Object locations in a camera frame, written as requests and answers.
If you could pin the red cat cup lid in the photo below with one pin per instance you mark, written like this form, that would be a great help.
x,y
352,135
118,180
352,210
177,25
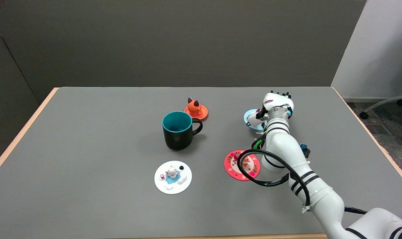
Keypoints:
x,y
231,164

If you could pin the white cat cup lid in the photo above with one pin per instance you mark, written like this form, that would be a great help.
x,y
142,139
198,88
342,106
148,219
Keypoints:
x,y
172,186

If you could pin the grey office chair base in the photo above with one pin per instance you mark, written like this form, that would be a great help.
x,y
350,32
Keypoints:
x,y
383,102

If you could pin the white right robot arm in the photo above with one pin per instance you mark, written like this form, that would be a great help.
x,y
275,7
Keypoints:
x,y
287,149

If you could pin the floor vent grille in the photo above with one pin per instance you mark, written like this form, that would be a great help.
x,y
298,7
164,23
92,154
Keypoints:
x,y
379,129

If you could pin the light blue rainbow cup lid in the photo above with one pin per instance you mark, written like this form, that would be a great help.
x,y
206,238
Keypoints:
x,y
246,117

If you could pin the black mug blue interior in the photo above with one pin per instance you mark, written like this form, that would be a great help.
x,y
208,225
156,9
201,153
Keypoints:
x,y
177,134

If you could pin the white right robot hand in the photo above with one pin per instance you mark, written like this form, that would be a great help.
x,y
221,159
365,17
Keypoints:
x,y
277,100

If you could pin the orange cat cup lid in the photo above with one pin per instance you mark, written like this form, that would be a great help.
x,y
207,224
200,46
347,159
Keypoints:
x,y
196,109

